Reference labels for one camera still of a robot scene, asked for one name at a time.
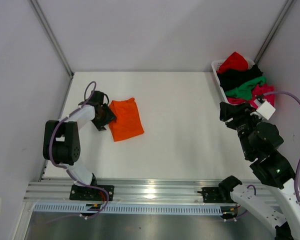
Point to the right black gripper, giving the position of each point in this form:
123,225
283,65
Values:
239,120

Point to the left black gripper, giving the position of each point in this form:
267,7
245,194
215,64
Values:
110,116

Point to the orange t shirt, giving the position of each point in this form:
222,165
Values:
127,123

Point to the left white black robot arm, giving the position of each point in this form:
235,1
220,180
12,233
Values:
61,143

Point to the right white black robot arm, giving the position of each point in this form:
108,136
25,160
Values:
276,173

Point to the green t shirt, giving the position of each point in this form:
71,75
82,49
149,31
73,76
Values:
244,91

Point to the black t shirt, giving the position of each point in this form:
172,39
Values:
233,78

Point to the magenta t shirt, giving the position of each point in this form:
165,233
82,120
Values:
257,91

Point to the red t shirt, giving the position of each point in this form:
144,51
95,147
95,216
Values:
234,62

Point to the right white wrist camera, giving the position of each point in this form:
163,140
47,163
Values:
264,109

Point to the aluminium mounting rail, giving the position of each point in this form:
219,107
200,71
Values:
126,191

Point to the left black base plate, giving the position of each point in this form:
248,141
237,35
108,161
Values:
83,193

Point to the slotted grey cable duct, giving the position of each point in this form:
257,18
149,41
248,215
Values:
149,209

